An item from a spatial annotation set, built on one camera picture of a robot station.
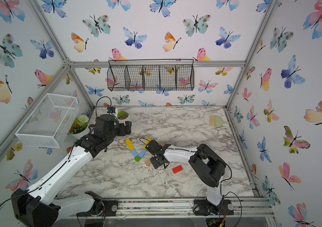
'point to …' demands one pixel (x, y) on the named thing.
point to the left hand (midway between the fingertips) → (124, 121)
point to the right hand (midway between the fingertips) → (158, 159)
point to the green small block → (137, 159)
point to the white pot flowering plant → (79, 128)
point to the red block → (177, 169)
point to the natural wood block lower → (148, 162)
